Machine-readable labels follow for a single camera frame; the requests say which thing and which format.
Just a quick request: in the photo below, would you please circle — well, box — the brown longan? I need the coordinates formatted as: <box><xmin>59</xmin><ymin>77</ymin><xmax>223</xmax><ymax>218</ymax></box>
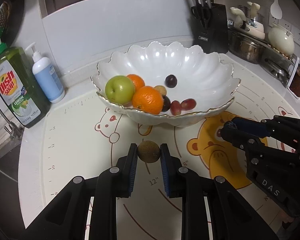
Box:
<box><xmin>138</xmin><ymin>140</ymin><xmax>161</xmax><ymax>163</ymax></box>

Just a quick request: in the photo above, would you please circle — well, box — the large orange mandarin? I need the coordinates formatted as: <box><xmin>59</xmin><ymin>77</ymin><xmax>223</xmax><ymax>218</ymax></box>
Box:
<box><xmin>132</xmin><ymin>86</ymin><xmax>164</xmax><ymax>114</ymax></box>

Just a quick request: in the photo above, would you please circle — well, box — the dark plum grape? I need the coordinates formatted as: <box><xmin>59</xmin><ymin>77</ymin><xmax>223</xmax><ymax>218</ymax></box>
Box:
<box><xmin>165</xmin><ymin>74</ymin><xmax>177</xmax><ymax>88</ymax></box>

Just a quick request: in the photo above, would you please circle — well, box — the green apple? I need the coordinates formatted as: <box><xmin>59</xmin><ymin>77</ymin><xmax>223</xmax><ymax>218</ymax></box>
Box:
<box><xmin>105</xmin><ymin>75</ymin><xmax>135</xmax><ymax>105</ymax></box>

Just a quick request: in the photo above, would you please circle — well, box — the blueberry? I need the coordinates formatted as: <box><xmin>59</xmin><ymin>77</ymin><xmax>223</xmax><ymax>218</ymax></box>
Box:
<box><xmin>224</xmin><ymin>121</ymin><xmax>237</xmax><ymax>129</ymax></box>

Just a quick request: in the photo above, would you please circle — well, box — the chrome kitchen faucet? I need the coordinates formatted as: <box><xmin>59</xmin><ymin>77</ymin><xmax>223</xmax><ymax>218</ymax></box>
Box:
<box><xmin>0</xmin><ymin>109</ymin><xmax>24</xmax><ymax>140</ymax></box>

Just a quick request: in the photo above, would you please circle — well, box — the person's right hand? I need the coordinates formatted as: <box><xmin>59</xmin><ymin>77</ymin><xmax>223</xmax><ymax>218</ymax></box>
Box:
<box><xmin>279</xmin><ymin>217</ymin><xmax>300</xmax><ymax>239</ymax></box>

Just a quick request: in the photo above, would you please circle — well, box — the cream bear baking mat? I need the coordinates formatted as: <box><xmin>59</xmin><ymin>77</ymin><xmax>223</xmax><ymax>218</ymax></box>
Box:
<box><xmin>41</xmin><ymin>64</ymin><xmax>298</xmax><ymax>239</ymax></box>

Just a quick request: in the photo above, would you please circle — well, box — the steel pot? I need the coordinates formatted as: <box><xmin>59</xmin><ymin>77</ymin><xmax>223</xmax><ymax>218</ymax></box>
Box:
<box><xmin>228</xmin><ymin>29</ymin><xmax>264</xmax><ymax>64</ymax></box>

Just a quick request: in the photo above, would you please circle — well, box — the tan longan in bowl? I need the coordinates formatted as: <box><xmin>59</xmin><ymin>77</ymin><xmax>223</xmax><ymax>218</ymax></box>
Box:
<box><xmin>154</xmin><ymin>85</ymin><xmax>167</xmax><ymax>96</ymax></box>

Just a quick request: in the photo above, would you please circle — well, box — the white scalloped bowl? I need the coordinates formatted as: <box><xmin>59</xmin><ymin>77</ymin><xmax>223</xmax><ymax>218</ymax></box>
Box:
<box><xmin>90</xmin><ymin>41</ymin><xmax>241</xmax><ymax>127</ymax></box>

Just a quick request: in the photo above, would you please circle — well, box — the white round teapot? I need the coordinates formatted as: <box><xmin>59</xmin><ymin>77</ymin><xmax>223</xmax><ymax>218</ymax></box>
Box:
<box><xmin>268</xmin><ymin>23</ymin><xmax>294</xmax><ymax>57</ymax></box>

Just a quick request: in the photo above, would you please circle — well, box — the small orange in bowl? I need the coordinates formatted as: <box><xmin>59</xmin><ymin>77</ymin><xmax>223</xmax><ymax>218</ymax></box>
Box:
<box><xmin>127</xmin><ymin>74</ymin><xmax>145</xmax><ymax>91</ymax></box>

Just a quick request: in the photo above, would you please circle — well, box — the cream saucepan stack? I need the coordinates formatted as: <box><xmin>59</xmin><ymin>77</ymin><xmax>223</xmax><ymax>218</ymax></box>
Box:
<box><xmin>230</xmin><ymin>2</ymin><xmax>266</xmax><ymax>40</ymax></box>

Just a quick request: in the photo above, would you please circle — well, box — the black knife block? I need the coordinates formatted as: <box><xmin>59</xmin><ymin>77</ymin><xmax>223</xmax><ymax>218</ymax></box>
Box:
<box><xmin>191</xmin><ymin>3</ymin><xmax>229</xmax><ymax>54</ymax></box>

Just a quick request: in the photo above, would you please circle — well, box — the white rice paddle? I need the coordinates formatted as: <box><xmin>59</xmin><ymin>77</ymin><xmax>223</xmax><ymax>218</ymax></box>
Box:
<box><xmin>270</xmin><ymin>0</ymin><xmax>282</xmax><ymax>20</ymax></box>

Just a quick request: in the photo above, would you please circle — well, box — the white blue pump bottle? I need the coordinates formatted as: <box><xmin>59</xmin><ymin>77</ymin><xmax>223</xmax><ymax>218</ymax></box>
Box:
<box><xmin>25</xmin><ymin>42</ymin><xmax>65</xmax><ymax>103</ymax></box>

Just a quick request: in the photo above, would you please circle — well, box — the green dish soap bottle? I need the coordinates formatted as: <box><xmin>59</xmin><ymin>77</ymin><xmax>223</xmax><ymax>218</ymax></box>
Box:
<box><xmin>0</xmin><ymin>28</ymin><xmax>50</xmax><ymax>128</ymax></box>

